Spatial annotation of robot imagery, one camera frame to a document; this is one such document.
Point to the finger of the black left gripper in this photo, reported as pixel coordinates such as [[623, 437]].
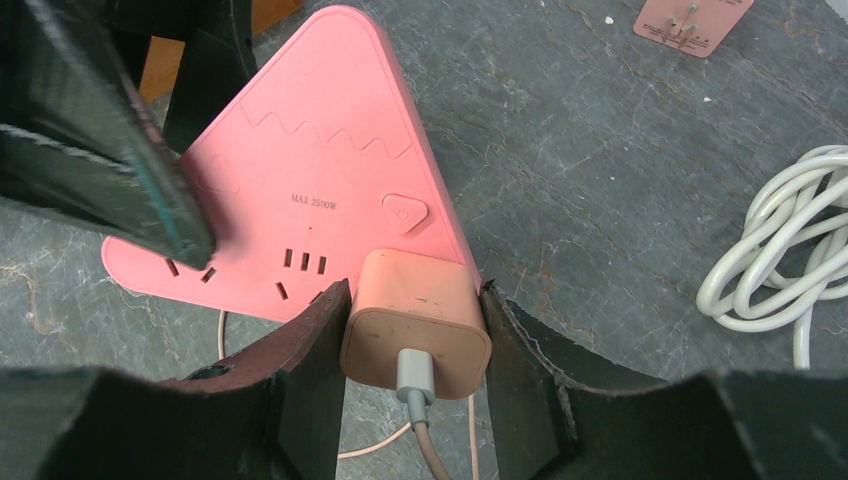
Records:
[[79, 145], [204, 91]]

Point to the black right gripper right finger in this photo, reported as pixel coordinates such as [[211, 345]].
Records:
[[561, 411]]

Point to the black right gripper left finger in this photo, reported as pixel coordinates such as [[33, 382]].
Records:
[[270, 411]]

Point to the pink triangular power strip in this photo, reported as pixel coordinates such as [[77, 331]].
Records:
[[320, 159]]

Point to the salmon usb charger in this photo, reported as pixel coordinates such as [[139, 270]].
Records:
[[405, 300]]

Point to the pink cube adapter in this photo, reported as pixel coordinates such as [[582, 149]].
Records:
[[695, 27]]

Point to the orange wooden tray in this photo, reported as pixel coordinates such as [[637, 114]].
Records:
[[166, 57]]

